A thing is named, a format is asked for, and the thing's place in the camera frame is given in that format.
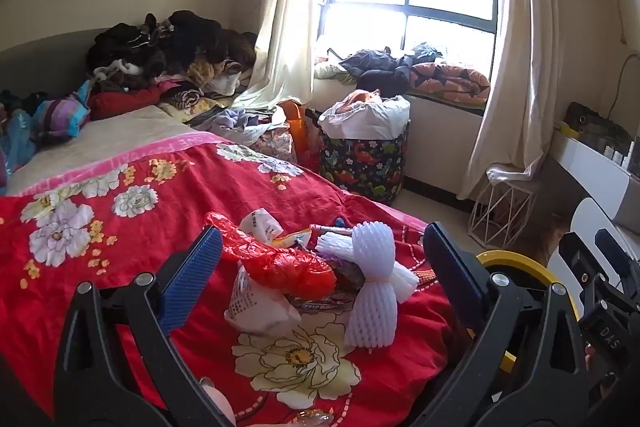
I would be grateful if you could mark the person's left hand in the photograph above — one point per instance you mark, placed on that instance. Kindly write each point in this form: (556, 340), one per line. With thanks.
(222, 407)

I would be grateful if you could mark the yellow packet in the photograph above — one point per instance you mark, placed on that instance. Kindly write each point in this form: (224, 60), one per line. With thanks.
(569, 130)

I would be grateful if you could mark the beige bed sheet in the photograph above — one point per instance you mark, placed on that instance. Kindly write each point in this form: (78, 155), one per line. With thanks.
(85, 142)

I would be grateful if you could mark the grey bed headboard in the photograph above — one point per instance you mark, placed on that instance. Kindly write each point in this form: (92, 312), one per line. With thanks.
(45, 62)

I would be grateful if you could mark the orange cloth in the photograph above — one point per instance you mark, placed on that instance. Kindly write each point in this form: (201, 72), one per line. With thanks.
(357, 99)

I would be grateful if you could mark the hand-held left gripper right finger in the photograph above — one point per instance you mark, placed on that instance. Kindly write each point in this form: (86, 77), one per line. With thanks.
(452, 267)

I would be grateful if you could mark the pile of dark clothes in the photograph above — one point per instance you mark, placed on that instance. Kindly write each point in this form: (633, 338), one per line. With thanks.
(185, 42)

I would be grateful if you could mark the white vanity desk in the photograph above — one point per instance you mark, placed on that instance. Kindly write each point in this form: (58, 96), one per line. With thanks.
(595, 179)

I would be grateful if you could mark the red plastic bag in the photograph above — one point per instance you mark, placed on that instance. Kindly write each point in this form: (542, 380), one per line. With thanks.
(285, 269)

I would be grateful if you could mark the teal dark garment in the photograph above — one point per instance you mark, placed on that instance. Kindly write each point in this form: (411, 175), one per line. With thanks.
(425, 53)

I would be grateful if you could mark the wavy edged mirror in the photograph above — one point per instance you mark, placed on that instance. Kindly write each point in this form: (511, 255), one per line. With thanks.
(622, 72)

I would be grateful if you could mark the dinosaur print laundry basket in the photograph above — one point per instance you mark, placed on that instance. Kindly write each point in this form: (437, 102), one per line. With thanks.
(365, 162)

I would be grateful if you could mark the pale floral pillow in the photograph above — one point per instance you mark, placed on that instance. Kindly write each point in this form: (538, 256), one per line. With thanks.
(330, 71)

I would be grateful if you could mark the dark puffer jacket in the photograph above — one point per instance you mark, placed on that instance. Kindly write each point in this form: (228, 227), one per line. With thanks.
(375, 69)

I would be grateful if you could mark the red garment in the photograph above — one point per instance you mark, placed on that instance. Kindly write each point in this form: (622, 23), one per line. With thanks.
(125, 102)

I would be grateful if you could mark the white cloth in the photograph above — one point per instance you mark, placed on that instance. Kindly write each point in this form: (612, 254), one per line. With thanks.
(375, 117)

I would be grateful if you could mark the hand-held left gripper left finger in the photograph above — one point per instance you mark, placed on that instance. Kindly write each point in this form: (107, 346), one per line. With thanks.
(192, 272)

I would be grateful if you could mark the yellow rimmed black trash bin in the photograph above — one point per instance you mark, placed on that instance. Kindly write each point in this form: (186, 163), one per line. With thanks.
(520, 259)

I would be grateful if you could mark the brown patterned blanket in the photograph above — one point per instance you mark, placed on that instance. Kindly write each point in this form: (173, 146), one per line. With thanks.
(190, 99)

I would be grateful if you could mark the orange bag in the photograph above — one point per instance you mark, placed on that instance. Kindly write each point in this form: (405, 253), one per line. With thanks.
(295, 127)

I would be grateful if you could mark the camouflage bag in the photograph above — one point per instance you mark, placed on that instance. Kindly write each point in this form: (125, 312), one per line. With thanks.
(597, 127)

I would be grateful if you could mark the purple blue striped cloth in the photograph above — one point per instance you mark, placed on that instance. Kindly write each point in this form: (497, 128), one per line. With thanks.
(62, 114)

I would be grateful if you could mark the pink floral bag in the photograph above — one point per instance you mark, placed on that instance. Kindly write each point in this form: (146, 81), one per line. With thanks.
(275, 144)

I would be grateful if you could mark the white foam fruit net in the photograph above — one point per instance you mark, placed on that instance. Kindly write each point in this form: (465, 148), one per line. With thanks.
(372, 292)

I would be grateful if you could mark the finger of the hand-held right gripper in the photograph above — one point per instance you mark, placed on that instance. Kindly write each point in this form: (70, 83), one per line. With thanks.
(575, 254)
(612, 244)

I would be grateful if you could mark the red floral blanket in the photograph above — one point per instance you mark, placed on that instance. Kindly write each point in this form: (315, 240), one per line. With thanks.
(125, 237)

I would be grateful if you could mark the striped candy wrapper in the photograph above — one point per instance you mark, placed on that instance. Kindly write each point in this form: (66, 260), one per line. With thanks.
(320, 305)

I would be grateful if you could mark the white printed snack packet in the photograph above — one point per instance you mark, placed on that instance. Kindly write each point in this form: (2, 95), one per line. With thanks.
(260, 312)

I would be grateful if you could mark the printed cardboard box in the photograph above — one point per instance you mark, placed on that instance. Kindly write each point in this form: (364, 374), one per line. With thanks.
(550, 239)

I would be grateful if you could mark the white printed wrapper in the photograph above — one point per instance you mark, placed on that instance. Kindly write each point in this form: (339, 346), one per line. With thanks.
(260, 224)

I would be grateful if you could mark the cream curtain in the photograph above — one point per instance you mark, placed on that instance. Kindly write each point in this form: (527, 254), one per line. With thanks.
(290, 17)
(525, 57)

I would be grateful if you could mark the white window bench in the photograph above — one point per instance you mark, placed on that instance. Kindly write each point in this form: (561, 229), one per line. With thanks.
(440, 142)

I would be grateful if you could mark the yellow orange wrapper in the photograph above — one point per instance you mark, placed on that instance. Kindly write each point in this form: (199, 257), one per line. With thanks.
(295, 238)

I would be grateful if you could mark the lilac garment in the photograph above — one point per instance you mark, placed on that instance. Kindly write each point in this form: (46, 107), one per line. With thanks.
(227, 122)

